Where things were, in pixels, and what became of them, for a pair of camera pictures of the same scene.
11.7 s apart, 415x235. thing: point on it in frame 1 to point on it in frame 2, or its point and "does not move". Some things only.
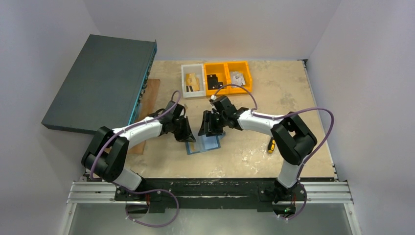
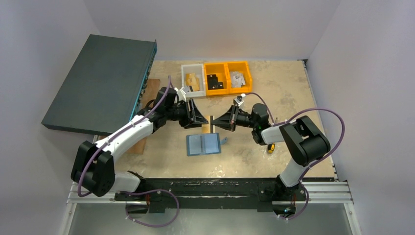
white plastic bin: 198,69 does not move
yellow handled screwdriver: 271,145 does not move
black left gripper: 181,125 to 190,112
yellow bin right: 239,66 does not move
